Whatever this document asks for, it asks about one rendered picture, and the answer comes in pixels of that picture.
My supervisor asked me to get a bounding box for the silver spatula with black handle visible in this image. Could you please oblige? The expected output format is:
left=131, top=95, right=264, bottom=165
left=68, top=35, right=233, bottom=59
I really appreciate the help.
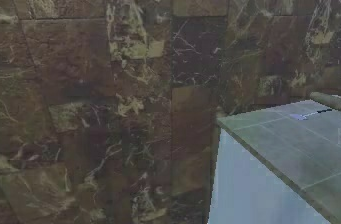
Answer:
left=289, top=108, right=334, bottom=121

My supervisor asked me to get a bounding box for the white cabinet with green worktop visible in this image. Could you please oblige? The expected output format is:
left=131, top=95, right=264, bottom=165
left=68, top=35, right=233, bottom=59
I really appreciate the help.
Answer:
left=207, top=99, right=341, bottom=224

